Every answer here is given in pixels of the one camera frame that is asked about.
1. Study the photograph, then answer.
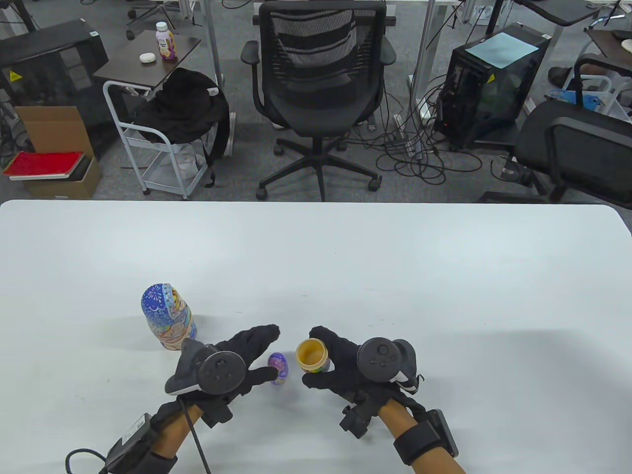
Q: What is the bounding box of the black forearm strap pack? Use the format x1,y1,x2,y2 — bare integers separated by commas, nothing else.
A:
105,412,178,474
394,409,460,466

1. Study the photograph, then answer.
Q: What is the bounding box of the large Russian doll base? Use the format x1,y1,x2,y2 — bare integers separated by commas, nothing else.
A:
147,314,198,352

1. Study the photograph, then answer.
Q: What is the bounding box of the bottle with purple label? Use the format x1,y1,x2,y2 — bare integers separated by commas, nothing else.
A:
155,21,177,63

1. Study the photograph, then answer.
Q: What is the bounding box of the grey chair star base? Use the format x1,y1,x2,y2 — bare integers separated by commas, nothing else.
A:
126,0,198,41

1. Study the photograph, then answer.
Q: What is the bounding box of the black desk top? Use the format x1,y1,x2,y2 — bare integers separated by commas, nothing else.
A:
511,0,632,26

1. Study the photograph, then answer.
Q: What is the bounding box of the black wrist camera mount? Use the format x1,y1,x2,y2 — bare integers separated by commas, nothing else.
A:
339,395,383,439
200,395,234,429

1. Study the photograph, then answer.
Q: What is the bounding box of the dark wood side table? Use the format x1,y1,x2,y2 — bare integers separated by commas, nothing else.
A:
93,29,202,94

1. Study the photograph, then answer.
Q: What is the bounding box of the red notebook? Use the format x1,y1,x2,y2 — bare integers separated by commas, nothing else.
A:
2,151,85,181

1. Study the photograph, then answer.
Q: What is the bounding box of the person's left forearm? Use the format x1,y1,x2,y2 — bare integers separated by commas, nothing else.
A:
148,402,203,474

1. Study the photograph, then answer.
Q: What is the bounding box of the person's right forearm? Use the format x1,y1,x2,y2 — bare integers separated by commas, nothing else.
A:
378,399,465,474

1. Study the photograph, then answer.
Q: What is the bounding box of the white power strip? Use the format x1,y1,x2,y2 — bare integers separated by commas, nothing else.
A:
394,113,420,158

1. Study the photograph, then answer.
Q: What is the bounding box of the white desk leg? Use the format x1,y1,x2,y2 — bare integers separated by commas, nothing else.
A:
204,0,227,89
409,0,449,117

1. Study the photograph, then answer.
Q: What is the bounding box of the light blue paper sheet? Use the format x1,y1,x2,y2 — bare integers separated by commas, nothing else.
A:
466,32,539,69

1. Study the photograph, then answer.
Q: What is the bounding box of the blue bag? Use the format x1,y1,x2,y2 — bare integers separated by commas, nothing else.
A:
550,88,613,113

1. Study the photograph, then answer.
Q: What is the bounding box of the white metal cart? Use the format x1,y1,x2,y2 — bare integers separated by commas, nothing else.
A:
102,80,210,201

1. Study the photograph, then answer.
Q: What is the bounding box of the black mesh office chair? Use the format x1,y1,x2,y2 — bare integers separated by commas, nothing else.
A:
240,0,397,202

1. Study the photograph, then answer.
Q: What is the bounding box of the black chair with grey frame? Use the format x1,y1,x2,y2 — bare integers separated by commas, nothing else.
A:
476,99,632,210

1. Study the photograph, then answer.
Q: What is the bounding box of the cardboard box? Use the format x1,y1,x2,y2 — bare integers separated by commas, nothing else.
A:
14,106,103,200

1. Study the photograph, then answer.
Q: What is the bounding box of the medium Russian doll base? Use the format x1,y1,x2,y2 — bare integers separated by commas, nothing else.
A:
295,338,331,374

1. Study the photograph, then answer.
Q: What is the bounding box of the black backpack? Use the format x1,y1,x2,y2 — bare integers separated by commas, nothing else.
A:
132,68,232,188

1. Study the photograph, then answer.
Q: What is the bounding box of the person's right hand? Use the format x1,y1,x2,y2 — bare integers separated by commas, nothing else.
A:
302,325,425,410

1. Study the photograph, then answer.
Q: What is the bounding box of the black VR controller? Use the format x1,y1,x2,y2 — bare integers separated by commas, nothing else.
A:
356,337,424,395
164,338,246,395

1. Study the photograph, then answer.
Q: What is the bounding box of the bundle of black floor cables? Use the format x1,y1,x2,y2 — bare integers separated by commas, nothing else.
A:
346,74,487,186

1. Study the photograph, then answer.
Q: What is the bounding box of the black equipment cabinet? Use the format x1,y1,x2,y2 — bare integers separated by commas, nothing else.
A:
0,19,110,161

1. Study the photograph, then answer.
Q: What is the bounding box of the person's left hand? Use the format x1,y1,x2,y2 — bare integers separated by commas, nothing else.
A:
158,324,281,428

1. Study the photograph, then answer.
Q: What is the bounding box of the large blue Russian doll top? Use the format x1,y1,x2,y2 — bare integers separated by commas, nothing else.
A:
142,283,193,324

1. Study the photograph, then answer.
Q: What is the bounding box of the small dark side table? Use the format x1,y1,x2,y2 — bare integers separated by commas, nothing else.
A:
584,27,632,72

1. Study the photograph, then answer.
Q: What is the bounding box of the black computer tower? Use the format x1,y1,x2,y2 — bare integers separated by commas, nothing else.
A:
434,22,552,151

